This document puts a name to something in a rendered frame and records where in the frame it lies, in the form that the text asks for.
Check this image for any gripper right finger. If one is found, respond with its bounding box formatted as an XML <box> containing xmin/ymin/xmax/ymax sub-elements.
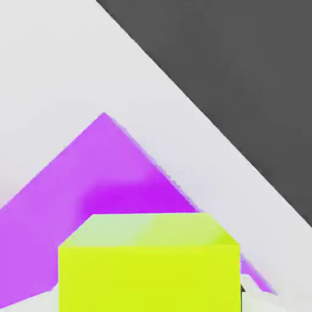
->
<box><xmin>240</xmin><ymin>274</ymin><xmax>312</xmax><ymax>312</ymax></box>

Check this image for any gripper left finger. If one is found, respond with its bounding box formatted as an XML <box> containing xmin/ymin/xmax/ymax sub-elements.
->
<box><xmin>0</xmin><ymin>283</ymin><xmax>60</xmax><ymax>312</ymax></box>

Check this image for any small yellow-green cube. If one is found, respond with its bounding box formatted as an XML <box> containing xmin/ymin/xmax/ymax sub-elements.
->
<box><xmin>57</xmin><ymin>212</ymin><xmax>242</xmax><ymax>312</ymax></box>

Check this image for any large purple box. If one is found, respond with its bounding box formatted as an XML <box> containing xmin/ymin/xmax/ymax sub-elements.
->
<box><xmin>0</xmin><ymin>112</ymin><xmax>278</xmax><ymax>310</ymax></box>

